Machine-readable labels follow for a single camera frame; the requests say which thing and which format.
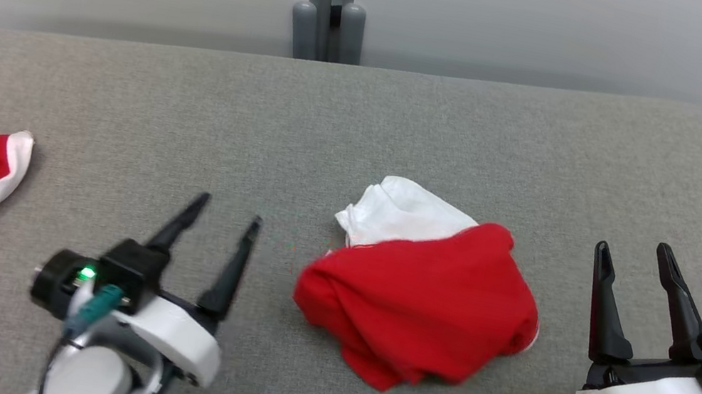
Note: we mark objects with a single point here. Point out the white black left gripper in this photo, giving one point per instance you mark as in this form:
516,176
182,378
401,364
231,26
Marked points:
182,337

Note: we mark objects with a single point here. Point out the red white basketball jersey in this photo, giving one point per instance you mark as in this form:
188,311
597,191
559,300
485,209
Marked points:
420,296

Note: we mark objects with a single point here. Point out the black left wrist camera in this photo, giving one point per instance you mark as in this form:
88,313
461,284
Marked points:
129,266

